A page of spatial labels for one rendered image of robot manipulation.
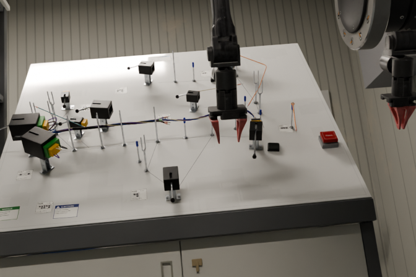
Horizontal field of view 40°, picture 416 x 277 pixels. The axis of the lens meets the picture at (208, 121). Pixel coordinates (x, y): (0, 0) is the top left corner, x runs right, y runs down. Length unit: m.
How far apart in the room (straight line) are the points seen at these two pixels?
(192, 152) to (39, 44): 3.00
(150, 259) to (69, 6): 3.40
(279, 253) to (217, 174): 0.32
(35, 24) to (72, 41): 0.33
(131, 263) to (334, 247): 0.61
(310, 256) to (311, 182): 0.23
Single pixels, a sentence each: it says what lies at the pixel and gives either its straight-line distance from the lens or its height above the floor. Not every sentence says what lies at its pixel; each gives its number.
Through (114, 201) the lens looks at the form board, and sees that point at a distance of 1.81.
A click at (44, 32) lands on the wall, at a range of 4.83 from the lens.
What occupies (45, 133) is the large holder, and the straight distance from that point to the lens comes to 1.90.
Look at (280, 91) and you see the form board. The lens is 2.27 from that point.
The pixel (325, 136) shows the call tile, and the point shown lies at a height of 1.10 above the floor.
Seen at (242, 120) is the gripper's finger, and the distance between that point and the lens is 1.57.
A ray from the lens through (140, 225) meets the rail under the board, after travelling 1.73.
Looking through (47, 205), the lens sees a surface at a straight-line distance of 1.85.
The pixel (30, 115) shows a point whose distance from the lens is 2.01.
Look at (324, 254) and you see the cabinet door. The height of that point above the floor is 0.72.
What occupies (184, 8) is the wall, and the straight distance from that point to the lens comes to 4.83.
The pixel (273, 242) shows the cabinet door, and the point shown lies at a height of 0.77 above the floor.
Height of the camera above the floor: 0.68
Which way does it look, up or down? 15 degrees up
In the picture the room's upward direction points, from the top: 6 degrees counter-clockwise
